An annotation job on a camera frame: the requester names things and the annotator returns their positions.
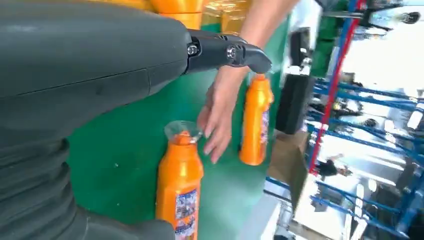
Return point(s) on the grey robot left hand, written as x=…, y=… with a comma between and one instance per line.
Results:
x=82, y=49

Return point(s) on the person's right hand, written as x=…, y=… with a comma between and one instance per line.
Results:
x=222, y=112

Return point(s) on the orange drink bottle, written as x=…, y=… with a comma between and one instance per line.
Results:
x=179, y=5
x=179, y=175
x=185, y=20
x=255, y=132

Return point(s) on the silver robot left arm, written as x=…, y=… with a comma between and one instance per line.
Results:
x=33, y=185

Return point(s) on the black zip case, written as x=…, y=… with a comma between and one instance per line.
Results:
x=293, y=102

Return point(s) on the brown cardboard box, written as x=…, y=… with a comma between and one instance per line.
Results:
x=288, y=159

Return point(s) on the yellow plastic sheet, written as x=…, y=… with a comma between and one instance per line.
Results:
x=228, y=16

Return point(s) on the small black device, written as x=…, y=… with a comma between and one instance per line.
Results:
x=299, y=46

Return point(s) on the green table mat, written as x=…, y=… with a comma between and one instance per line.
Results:
x=116, y=159

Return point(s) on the red metal pole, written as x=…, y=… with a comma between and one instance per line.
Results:
x=334, y=82

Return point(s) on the green plastic crate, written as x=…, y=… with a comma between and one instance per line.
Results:
x=326, y=43

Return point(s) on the blue metal rack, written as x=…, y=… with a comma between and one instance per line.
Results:
x=364, y=145

